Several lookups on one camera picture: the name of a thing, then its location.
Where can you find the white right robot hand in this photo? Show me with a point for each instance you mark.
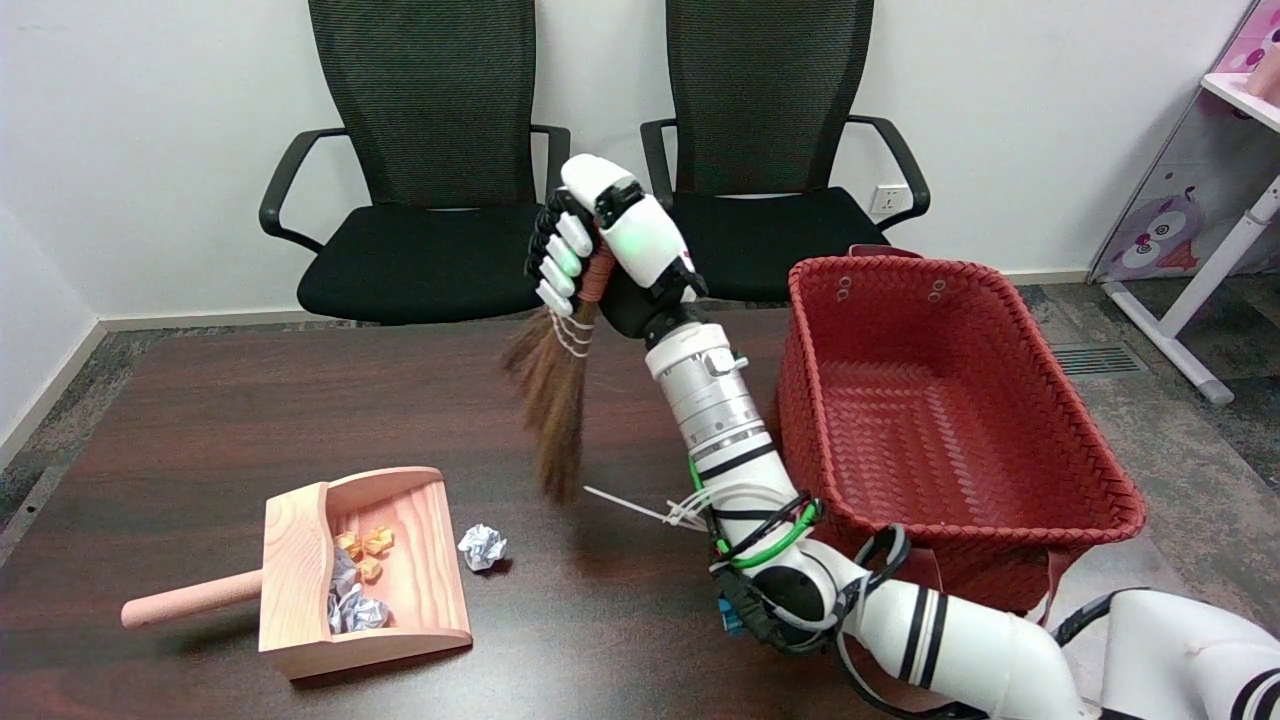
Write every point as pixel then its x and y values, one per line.
pixel 645 240

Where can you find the small brown bristle broom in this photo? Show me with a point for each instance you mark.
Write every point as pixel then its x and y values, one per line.
pixel 555 400

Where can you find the orange paper ball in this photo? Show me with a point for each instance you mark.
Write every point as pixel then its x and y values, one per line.
pixel 348 545
pixel 378 540
pixel 370 570

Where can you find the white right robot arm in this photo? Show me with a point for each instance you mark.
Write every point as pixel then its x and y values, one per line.
pixel 720 410

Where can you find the wooden dustpan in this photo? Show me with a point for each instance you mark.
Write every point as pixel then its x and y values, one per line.
pixel 300 580

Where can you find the black mesh office chair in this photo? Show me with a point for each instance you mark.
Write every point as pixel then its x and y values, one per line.
pixel 770 220
pixel 430 260

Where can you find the white zip tie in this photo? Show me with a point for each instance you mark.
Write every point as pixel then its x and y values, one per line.
pixel 630 507

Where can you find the red woven basket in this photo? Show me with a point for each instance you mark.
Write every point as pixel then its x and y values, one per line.
pixel 950 400

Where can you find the metal floor vent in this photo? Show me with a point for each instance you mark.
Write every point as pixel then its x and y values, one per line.
pixel 1100 358

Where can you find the pink owl print panel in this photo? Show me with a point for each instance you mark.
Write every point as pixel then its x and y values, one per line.
pixel 1160 230

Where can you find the pink cup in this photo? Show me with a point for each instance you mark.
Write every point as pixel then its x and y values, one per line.
pixel 1264 72

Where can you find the white wall socket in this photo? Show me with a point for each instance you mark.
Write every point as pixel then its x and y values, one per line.
pixel 889 200

